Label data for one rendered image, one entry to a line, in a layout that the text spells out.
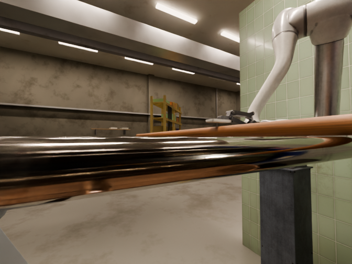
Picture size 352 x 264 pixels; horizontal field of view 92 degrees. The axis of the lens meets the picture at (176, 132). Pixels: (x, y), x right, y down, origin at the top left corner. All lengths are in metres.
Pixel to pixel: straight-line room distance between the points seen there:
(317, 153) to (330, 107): 0.91
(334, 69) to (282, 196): 0.68
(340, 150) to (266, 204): 1.02
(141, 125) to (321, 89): 8.34
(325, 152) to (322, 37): 0.85
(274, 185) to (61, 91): 8.35
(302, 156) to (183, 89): 10.31
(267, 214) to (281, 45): 0.93
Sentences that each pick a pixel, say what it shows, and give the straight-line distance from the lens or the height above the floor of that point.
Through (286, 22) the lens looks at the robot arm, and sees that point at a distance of 1.04.
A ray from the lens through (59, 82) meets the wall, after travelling 8.80.
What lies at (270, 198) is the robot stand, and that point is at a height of 0.81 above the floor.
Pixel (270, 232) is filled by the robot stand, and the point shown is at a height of 0.61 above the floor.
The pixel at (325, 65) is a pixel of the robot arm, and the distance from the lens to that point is 1.07.
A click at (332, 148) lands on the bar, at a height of 1.16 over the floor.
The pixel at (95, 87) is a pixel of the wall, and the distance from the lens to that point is 8.80.
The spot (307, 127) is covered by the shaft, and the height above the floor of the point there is 1.19.
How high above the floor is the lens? 1.17
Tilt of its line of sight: 2 degrees up
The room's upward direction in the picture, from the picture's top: straight up
